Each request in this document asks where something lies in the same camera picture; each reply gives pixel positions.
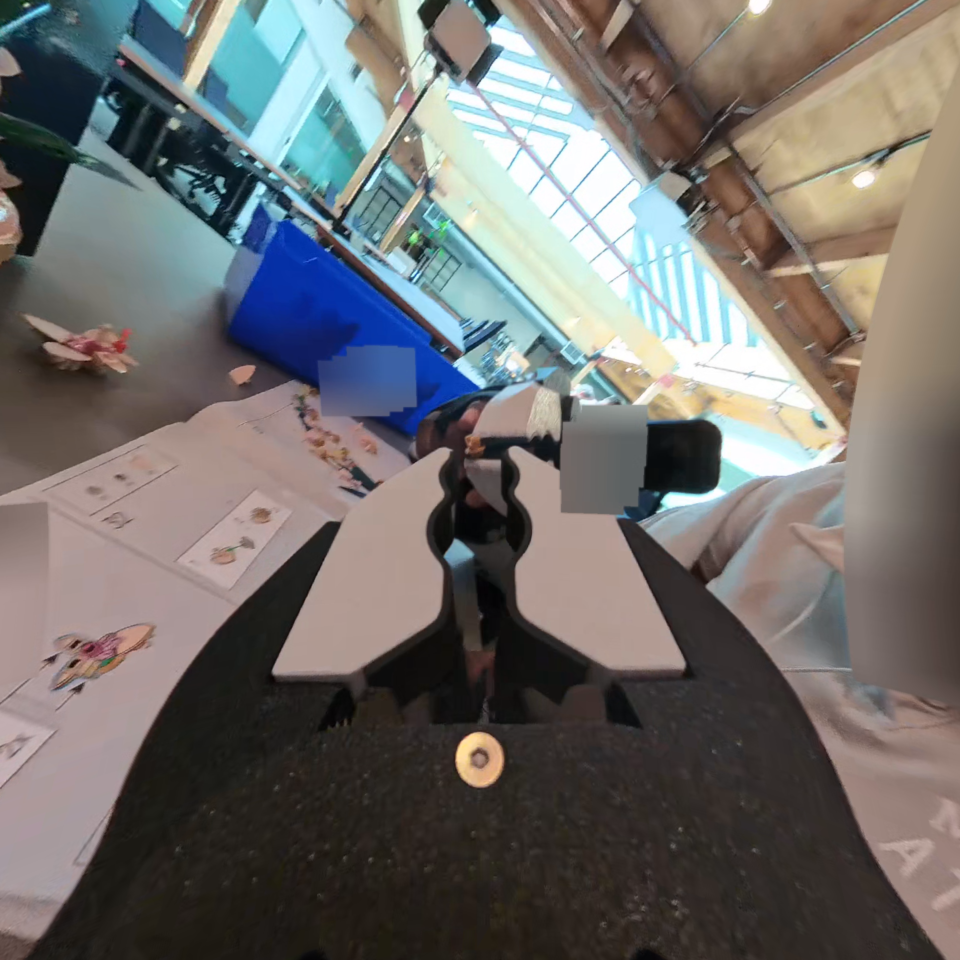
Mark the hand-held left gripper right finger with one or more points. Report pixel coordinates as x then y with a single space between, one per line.
592 585

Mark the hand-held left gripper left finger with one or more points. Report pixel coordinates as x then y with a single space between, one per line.
375 570

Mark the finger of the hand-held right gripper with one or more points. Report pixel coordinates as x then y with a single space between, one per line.
517 412
487 476

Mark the person's right forearm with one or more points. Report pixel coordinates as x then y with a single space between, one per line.
757 510

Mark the wooden edged office desk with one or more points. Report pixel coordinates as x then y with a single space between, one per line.
405 292

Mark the grey office desk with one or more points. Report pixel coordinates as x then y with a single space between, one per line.
187 112

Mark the person's right hand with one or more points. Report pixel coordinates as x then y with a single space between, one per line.
435 439

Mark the pink petal brick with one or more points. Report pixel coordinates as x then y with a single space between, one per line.
367 444
241 373

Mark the blue plastic bin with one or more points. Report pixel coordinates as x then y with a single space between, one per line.
300 315

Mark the toy brick instruction booklet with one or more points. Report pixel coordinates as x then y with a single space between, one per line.
135 585

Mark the person's torso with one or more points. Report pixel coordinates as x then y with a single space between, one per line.
840 750

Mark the assembled toy brick flower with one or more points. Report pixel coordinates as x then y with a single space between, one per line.
82 349

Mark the dark toy set box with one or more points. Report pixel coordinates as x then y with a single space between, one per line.
75 75

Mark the black tripod with camera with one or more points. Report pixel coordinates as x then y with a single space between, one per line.
391 142

